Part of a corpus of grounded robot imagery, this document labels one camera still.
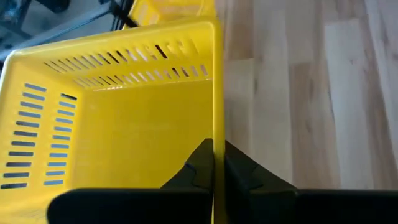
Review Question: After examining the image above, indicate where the yellow plastic basket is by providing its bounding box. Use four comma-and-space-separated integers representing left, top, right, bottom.
123, 0, 218, 27
0, 17, 226, 224

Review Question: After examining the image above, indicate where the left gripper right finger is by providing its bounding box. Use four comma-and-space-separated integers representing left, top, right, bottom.
224, 140, 398, 224

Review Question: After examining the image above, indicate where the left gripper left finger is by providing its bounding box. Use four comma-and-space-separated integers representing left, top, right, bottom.
46, 138, 215, 224

